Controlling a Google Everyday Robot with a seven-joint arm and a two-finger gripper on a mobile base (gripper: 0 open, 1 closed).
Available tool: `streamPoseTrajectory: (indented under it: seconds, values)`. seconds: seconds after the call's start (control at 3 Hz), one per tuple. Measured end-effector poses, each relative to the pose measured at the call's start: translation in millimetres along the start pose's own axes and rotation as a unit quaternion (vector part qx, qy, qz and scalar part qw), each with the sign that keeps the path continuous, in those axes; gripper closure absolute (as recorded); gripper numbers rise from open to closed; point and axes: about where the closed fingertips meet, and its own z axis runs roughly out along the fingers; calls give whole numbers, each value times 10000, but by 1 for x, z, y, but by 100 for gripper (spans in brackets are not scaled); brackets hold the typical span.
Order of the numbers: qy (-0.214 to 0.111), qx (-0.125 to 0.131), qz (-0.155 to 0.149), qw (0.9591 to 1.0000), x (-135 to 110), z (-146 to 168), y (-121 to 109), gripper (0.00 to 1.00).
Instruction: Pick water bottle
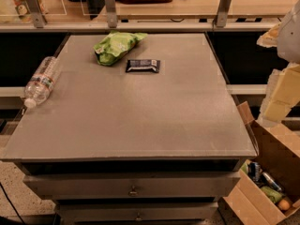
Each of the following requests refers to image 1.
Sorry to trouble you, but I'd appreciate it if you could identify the black cable on floor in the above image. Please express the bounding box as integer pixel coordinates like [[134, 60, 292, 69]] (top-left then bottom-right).
[[0, 181, 27, 225]]

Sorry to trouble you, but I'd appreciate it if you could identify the drawer knob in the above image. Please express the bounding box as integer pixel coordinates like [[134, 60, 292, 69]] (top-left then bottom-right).
[[128, 186, 139, 197], [135, 213, 143, 222]]

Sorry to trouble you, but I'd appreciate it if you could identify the open cardboard box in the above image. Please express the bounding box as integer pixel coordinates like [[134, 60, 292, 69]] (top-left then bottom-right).
[[224, 102, 300, 225]]

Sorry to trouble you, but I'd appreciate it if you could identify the clear plastic water bottle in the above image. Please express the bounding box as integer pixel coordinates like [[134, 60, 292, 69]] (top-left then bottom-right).
[[24, 56, 62, 109]]

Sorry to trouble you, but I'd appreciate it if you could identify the orange fruit in box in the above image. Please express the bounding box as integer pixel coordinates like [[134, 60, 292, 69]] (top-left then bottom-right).
[[277, 199, 291, 211]]

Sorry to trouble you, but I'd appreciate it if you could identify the colourful snack package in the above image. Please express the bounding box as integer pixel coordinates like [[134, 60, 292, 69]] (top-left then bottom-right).
[[0, 0, 48, 21]]

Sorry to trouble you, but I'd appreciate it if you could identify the silver drink can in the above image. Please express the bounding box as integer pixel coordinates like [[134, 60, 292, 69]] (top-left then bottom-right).
[[262, 172, 284, 192]]

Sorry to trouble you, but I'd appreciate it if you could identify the left metal bracket post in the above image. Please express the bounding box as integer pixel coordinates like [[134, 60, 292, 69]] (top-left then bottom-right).
[[25, 0, 47, 28]]

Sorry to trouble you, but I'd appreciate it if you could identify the dark blue snack bar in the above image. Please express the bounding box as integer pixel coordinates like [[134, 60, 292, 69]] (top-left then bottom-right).
[[126, 59, 160, 73]]

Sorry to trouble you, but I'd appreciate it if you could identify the upper drawer knob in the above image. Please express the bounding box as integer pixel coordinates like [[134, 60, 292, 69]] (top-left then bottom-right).
[[128, 186, 139, 197]]

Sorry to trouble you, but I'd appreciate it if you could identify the right metal bracket post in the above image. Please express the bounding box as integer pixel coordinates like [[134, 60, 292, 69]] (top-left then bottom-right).
[[215, 0, 232, 27]]

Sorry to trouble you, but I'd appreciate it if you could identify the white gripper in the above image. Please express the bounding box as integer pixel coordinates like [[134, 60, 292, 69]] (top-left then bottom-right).
[[257, 0, 300, 123]]

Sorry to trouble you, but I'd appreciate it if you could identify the grey metal drawer cabinet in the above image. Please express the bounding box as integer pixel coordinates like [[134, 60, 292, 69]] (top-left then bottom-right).
[[1, 34, 256, 225]]

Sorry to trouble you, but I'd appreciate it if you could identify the blue drink can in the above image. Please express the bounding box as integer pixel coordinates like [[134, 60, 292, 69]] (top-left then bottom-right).
[[248, 162, 261, 183]]

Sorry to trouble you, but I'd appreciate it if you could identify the middle metal bracket post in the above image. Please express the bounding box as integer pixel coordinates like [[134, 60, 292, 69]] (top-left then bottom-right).
[[104, 0, 118, 28]]

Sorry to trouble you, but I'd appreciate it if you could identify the metal bracket post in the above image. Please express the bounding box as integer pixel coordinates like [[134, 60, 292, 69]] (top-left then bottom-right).
[[25, 0, 47, 28], [215, 0, 232, 27], [104, 0, 118, 28]]

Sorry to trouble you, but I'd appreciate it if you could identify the green packet in box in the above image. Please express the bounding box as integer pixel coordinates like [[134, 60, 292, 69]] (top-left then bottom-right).
[[261, 186, 283, 203]]

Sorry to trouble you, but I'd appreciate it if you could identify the green snack bag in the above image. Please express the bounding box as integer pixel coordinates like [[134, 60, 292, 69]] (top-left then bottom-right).
[[94, 31, 147, 66]]

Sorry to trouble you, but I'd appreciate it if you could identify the lower drawer knob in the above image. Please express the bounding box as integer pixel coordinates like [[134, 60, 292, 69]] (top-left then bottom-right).
[[135, 213, 143, 222]]

